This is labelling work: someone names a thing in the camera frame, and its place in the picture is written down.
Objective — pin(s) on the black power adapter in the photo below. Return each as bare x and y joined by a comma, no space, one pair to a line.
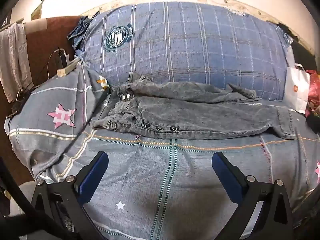
60,58

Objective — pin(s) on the blue denim garment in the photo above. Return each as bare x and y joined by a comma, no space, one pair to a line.
78,33

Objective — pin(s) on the grey denim pants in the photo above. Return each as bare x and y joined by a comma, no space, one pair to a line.
187,115

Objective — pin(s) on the wooden block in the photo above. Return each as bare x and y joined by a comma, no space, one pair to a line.
67,68

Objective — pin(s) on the grey plaid star bedsheet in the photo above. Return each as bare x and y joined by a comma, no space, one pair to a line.
162,180

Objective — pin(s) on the brown headboard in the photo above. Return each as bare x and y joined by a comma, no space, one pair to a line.
42,42

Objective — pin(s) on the pale hanging cloth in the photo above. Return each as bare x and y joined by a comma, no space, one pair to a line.
12,62

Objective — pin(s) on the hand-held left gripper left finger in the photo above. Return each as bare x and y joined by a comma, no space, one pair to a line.
95,172

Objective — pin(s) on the grey pillow with pink star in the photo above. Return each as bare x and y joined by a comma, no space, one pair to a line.
50,100

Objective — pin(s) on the white paper bag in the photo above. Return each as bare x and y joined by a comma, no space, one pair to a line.
296,90

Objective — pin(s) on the dark cloth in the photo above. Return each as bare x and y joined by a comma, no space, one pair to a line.
313,121

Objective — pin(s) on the red plastic bag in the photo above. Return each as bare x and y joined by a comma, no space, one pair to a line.
313,92

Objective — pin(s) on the small wall picture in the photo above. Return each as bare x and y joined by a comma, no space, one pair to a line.
37,11

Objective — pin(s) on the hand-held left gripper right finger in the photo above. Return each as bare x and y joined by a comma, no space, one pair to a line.
225,172

